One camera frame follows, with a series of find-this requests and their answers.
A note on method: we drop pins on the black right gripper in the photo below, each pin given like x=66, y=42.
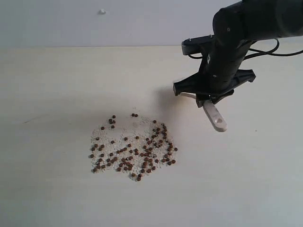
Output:
x=221, y=75

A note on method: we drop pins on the white paint brush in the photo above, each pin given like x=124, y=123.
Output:
x=214, y=116

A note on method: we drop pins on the pile of brown pellets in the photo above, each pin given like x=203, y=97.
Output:
x=133, y=144

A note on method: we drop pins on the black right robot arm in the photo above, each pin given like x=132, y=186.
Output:
x=236, y=28

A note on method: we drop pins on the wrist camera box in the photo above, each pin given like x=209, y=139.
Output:
x=197, y=45

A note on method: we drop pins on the white wall plug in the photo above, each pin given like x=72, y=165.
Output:
x=102, y=12

